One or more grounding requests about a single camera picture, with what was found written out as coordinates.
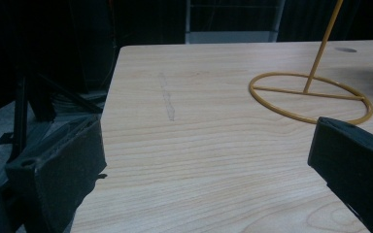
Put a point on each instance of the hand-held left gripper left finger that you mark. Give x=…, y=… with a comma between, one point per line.
x=63, y=174

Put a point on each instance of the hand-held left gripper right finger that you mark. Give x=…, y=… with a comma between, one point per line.
x=353, y=161

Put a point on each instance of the black metal stand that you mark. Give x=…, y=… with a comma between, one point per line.
x=26, y=106

